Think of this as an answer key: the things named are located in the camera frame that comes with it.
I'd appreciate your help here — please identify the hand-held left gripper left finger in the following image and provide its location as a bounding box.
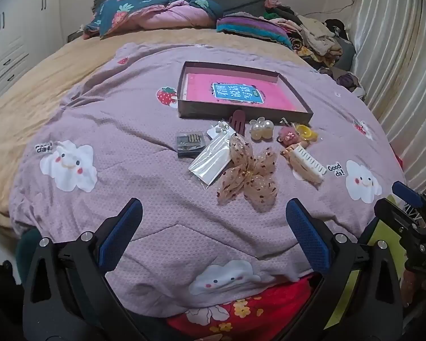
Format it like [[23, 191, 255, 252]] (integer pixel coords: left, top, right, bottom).
[[22, 197, 148, 341]]

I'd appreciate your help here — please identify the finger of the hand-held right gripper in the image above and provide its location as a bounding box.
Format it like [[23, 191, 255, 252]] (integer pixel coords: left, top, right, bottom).
[[392, 181, 426, 217], [374, 199, 419, 237]]

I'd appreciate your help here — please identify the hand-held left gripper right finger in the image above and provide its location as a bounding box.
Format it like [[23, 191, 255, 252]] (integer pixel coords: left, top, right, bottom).
[[286, 199, 403, 341]]

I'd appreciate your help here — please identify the white claw hair clip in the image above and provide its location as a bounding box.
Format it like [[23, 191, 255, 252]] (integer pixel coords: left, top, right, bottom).
[[292, 145, 328, 183]]

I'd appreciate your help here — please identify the beige tulle hair bow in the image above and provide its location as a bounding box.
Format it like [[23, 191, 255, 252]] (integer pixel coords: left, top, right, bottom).
[[216, 133, 278, 214]]

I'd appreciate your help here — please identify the pink flower hair clip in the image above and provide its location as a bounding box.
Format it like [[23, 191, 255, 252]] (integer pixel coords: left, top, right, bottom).
[[277, 118, 300, 146]]

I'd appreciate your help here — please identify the yellow hoop earrings packet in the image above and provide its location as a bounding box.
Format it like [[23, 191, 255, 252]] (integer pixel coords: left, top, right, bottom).
[[294, 122, 318, 143]]

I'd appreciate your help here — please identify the clear plastic jewelry bag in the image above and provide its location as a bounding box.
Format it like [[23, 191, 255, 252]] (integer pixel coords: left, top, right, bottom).
[[188, 133, 235, 187]]

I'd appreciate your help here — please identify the pearl bow hair clip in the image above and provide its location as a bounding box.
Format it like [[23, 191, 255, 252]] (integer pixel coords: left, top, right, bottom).
[[249, 117, 275, 141]]

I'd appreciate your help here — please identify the dark red hair comb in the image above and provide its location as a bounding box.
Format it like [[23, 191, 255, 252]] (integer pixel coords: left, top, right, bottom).
[[230, 111, 247, 136]]

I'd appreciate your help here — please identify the white earring card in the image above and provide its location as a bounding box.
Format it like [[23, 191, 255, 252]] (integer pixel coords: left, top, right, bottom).
[[206, 121, 231, 139]]

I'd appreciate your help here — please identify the brown shallow cardboard box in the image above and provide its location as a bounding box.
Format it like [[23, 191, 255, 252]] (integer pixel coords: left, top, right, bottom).
[[177, 61, 314, 126]]

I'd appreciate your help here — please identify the red floral blanket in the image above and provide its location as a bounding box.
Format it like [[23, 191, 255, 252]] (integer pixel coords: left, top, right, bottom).
[[167, 273, 327, 341]]

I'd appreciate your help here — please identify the purple cloud print blanket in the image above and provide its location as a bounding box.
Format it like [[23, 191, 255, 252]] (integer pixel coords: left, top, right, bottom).
[[9, 43, 409, 309]]

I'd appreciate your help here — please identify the bag of clothes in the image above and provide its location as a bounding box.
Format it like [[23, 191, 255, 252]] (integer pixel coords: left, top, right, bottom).
[[328, 67, 368, 101]]

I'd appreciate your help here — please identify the white striped curtain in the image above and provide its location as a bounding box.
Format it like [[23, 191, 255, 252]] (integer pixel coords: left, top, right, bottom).
[[346, 0, 426, 192]]

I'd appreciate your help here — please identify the grey cushion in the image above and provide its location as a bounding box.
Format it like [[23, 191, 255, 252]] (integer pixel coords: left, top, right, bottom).
[[335, 39, 357, 72]]

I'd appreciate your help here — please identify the pink book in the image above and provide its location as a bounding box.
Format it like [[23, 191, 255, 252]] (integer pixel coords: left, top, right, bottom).
[[183, 72, 299, 112]]

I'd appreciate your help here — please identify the tan bed sheet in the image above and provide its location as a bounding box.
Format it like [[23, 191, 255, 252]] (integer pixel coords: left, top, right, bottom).
[[0, 28, 306, 242]]

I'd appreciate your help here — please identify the pile of clothes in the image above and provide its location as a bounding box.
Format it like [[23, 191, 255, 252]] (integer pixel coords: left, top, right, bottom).
[[264, 0, 348, 70]]

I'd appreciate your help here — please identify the striped folded blanket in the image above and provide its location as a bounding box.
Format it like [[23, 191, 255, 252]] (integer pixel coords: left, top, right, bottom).
[[216, 12, 293, 48]]

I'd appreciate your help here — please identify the blue strawberry print quilt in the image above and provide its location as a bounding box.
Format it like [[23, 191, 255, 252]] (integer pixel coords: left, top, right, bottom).
[[83, 0, 224, 40]]

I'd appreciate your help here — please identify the white wardrobe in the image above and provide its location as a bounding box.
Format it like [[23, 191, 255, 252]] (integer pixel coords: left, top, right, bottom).
[[0, 0, 72, 93]]

